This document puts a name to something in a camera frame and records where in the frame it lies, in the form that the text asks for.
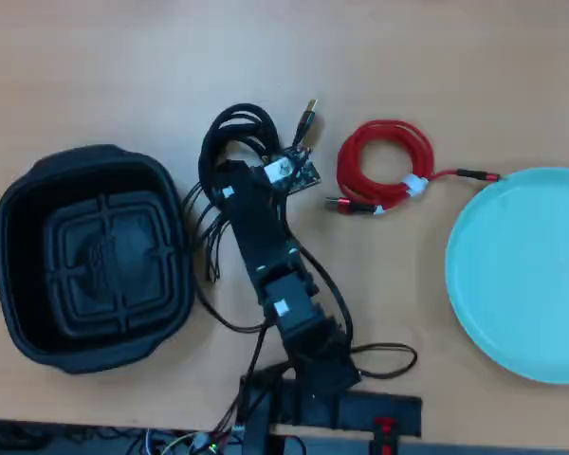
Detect black square plastic bowl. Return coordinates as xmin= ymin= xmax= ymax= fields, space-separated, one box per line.
xmin=0 ymin=144 xmax=194 ymax=375

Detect controller board with coloured wires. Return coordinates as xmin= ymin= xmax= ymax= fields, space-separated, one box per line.
xmin=137 ymin=421 xmax=248 ymax=455

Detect black table clamp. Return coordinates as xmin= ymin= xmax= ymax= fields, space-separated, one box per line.
xmin=240 ymin=364 xmax=272 ymax=455

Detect black base mounting strip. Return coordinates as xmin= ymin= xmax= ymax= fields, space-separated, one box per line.
xmin=269 ymin=364 xmax=424 ymax=438

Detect light blue round plate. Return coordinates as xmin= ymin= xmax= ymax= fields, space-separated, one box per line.
xmin=445 ymin=166 xmax=569 ymax=385

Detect black camera cable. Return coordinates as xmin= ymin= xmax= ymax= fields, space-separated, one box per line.
xmin=284 ymin=189 xmax=419 ymax=381

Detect red braided charging cable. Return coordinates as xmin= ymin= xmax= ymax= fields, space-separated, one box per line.
xmin=324 ymin=119 xmax=504 ymax=219

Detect red clamp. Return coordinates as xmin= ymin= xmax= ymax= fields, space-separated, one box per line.
xmin=369 ymin=416 xmax=401 ymax=455

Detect black braided charging cable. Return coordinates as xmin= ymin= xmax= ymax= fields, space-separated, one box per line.
xmin=197 ymin=98 xmax=321 ymax=209

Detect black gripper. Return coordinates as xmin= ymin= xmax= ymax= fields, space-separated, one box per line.
xmin=211 ymin=159 xmax=272 ymax=210

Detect dark tangled cables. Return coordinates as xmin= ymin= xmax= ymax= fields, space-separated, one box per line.
xmin=0 ymin=417 xmax=138 ymax=455

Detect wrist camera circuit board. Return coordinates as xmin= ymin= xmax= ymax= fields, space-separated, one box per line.
xmin=263 ymin=145 xmax=324 ymax=194

